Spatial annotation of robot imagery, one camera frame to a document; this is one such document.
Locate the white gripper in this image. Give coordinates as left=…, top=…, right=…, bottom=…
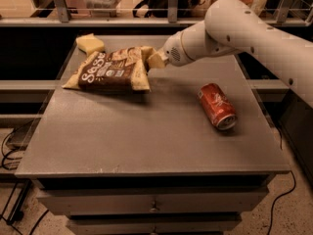
left=147, top=31, right=192, bottom=69

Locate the brown sea salt chip bag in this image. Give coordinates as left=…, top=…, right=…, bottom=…
left=63, top=46, right=156, bottom=91

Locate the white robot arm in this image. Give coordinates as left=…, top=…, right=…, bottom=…
left=148, top=0, right=313, bottom=107

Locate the yellow sponge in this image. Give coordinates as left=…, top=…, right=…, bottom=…
left=76, top=33, right=105, bottom=56

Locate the black bag on shelf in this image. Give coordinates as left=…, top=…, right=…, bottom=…
left=132, top=0, right=205, bottom=18

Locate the red soda can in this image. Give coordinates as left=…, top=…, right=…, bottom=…
left=198, top=83, right=237, bottom=130

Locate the clear plastic container on shelf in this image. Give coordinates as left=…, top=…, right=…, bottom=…
left=84, top=0, right=121, bottom=17

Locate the grey upper drawer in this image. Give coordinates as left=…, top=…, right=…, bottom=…
left=37, top=187, right=268, bottom=215

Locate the grey drawer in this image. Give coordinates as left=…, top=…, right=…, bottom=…
left=67, top=214, right=242, bottom=235
left=37, top=187, right=268, bottom=215

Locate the grey lower drawer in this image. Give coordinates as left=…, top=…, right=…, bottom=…
left=67, top=214, right=242, bottom=235

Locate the grey metal shelf rail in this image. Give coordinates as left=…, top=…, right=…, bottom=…
left=0, top=0, right=313, bottom=27

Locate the black cable right floor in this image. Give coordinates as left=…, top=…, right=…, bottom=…
left=266, top=127, right=297, bottom=235

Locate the black cables left floor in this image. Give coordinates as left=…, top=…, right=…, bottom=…
left=0, top=120, right=50, bottom=235

